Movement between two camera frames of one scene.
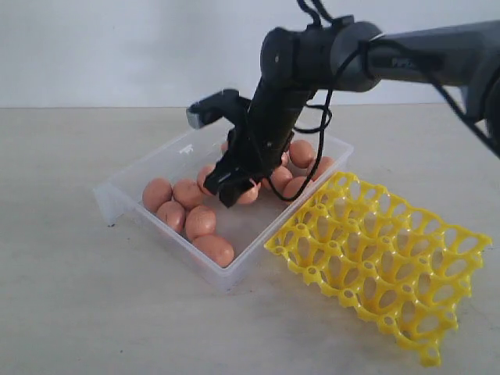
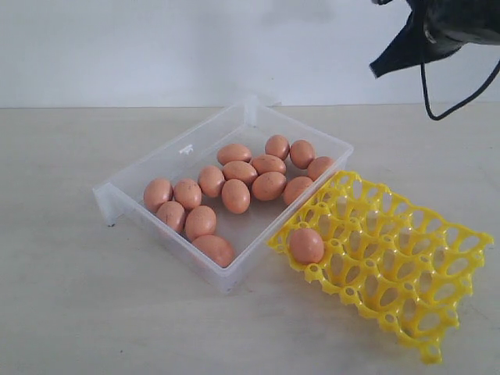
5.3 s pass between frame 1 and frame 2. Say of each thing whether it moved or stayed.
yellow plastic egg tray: stayed
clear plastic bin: stayed
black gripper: moved
